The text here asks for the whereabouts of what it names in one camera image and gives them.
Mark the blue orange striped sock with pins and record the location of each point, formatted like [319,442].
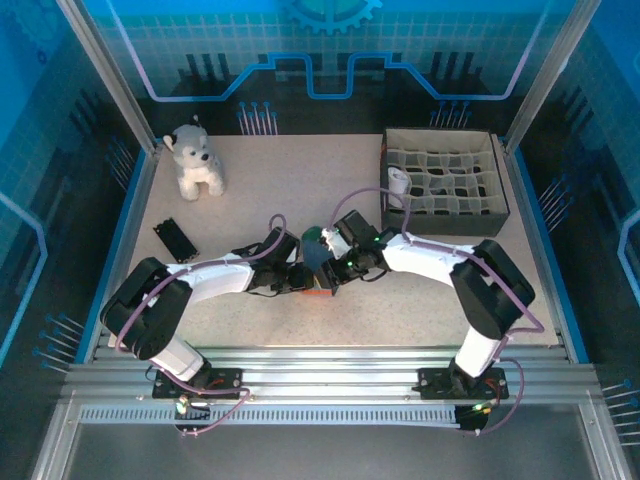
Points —
[317,257]

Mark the white sock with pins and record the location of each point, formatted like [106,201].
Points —
[398,181]

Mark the black sock organizer box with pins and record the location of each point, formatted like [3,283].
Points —
[440,225]

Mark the grey white plush husky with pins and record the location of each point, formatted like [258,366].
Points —
[195,160]

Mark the grey metal shelf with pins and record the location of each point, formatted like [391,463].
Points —
[320,455]

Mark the long aluminium frame rail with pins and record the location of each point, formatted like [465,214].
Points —
[325,370]

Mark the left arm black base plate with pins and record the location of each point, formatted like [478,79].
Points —
[225,380]

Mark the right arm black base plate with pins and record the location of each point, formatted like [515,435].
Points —
[435,382]

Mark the aluminium frame post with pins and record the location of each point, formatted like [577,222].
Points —
[550,75]
[110,85]

